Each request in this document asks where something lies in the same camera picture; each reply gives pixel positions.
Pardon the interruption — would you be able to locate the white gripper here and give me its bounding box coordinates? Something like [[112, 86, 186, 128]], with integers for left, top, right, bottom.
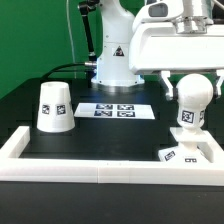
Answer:
[[129, 23, 224, 101]]

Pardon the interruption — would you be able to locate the white lamp bulb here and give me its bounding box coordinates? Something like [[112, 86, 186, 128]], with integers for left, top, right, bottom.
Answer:
[[177, 73, 213, 133]]

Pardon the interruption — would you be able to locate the white lamp base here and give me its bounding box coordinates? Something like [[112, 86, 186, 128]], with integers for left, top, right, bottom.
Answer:
[[157, 127, 221, 164]]

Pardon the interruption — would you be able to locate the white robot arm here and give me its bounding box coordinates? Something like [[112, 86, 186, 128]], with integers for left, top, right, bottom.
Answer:
[[92, 0, 224, 99]]

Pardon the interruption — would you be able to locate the white lamp shade cone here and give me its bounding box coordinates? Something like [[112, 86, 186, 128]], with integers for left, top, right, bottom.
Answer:
[[37, 81, 75, 133]]

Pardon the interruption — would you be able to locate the white marker sheet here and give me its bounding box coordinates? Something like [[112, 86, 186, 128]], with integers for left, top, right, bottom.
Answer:
[[74, 103, 155, 120]]

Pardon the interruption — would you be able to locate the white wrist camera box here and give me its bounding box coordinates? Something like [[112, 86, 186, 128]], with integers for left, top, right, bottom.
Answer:
[[132, 0, 184, 31]]

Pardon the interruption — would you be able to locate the black cable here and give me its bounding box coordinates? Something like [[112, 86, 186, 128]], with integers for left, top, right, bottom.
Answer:
[[40, 61, 98, 81]]

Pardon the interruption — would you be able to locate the white U-shaped frame fence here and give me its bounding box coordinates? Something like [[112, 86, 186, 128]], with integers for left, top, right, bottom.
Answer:
[[0, 126, 224, 186]]

